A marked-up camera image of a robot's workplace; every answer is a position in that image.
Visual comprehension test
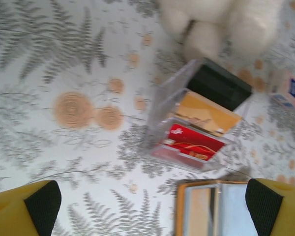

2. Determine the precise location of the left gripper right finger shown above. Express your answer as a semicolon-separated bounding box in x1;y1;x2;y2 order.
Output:
245;178;295;236

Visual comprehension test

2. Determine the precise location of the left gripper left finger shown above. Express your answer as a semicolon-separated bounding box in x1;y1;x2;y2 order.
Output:
0;180;62;236

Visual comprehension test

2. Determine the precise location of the orange card holder wallet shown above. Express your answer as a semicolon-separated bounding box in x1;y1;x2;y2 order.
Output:
174;180;259;236

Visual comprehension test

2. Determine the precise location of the red VIP card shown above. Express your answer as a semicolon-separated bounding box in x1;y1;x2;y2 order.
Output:
157;123;226;163

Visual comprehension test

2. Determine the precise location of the gold card stack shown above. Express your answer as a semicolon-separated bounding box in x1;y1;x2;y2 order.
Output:
173;90;243;137

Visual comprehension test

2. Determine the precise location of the pink packet with blue label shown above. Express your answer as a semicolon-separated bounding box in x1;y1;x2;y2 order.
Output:
269;68;295;111

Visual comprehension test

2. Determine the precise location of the cream plush dog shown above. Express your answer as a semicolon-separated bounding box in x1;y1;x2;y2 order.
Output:
158;0;290;62

